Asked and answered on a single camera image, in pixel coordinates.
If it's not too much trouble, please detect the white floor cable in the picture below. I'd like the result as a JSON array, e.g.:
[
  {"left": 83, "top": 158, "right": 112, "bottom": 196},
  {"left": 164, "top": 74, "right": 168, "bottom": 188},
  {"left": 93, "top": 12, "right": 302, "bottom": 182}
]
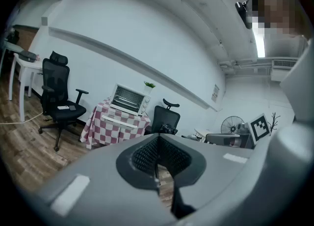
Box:
[{"left": 0, "top": 111, "right": 44, "bottom": 126}]

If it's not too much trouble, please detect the pink checkered tablecloth table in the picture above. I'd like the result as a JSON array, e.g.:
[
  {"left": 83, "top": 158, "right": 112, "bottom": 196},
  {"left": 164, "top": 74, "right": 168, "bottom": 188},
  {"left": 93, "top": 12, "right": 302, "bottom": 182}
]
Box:
[{"left": 80, "top": 98, "right": 151, "bottom": 150}]

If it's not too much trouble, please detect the black floor fan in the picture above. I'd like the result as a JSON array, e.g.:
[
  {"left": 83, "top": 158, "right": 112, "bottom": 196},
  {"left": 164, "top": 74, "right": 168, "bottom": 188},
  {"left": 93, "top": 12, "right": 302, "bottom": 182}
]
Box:
[{"left": 220, "top": 115, "right": 245, "bottom": 135}]

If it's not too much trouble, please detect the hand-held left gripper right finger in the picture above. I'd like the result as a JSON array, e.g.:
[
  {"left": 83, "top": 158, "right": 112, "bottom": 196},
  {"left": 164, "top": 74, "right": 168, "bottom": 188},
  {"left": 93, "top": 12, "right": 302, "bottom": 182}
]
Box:
[{"left": 158, "top": 133, "right": 207, "bottom": 219}]

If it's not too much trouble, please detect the bare branch coat rack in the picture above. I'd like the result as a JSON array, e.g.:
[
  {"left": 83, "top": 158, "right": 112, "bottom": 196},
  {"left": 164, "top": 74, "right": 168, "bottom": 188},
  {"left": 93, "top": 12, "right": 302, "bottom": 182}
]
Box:
[{"left": 268, "top": 112, "right": 281, "bottom": 132}]

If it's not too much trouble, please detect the ceiling tube light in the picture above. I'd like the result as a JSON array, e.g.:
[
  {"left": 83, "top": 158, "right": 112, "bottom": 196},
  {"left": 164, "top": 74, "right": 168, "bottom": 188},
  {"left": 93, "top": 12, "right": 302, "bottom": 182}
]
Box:
[{"left": 253, "top": 28, "right": 266, "bottom": 58}]

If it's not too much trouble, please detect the black head-worn camera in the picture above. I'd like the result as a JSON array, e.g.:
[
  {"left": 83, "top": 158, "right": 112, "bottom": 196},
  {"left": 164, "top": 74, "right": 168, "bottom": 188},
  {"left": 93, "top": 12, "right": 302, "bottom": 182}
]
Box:
[{"left": 235, "top": 0, "right": 254, "bottom": 30}]

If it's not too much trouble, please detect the black mesh office chair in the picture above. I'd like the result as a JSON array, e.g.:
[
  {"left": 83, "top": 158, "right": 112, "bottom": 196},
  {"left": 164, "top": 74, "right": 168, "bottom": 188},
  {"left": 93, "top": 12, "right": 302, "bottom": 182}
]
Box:
[
  {"left": 38, "top": 51, "right": 90, "bottom": 152},
  {"left": 150, "top": 98, "right": 182, "bottom": 135}
]

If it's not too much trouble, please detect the person's head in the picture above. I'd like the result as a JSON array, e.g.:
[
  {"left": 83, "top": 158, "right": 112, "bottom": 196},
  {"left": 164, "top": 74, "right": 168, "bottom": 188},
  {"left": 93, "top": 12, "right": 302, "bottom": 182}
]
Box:
[{"left": 250, "top": 0, "right": 309, "bottom": 39}]

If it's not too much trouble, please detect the green plant in white pot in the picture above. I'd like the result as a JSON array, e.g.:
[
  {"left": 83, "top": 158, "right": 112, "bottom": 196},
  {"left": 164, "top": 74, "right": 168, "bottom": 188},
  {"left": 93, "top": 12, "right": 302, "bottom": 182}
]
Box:
[{"left": 143, "top": 81, "right": 157, "bottom": 95}]

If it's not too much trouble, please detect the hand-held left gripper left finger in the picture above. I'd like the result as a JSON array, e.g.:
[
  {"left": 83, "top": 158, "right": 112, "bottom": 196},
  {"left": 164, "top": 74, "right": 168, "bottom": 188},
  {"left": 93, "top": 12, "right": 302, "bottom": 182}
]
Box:
[{"left": 115, "top": 133, "right": 161, "bottom": 192}]

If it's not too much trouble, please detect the wall poster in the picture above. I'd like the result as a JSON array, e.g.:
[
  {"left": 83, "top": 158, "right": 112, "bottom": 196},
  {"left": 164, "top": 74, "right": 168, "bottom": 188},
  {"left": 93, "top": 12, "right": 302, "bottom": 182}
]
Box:
[{"left": 211, "top": 83, "right": 220, "bottom": 103}]

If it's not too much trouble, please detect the grey bag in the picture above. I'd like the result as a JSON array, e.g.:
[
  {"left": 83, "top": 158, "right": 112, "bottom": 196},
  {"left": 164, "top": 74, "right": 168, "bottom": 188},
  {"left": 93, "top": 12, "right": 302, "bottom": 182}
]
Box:
[{"left": 18, "top": 50, "right": 40, "bottom": 62}]

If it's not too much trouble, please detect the white table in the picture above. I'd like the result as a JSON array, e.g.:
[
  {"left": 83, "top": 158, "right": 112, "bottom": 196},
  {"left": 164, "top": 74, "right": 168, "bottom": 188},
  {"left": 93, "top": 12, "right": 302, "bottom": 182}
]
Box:
[{"left": 8, "top": 53, "right": 44, "bottom": 123}]

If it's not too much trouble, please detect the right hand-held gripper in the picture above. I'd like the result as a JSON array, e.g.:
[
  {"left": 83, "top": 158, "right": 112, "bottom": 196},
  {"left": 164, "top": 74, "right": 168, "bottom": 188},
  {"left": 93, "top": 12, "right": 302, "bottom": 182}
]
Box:
[{"left": 205, "top": 113, "right": 273, "bottom": 150}]

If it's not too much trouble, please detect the white toaster oven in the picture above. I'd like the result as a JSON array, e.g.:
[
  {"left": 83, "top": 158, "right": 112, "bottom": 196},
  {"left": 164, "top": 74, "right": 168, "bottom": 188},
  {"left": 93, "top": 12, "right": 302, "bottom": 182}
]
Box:
[{"left": 109, "top": 83, "right": 152, "bottom": 117}]

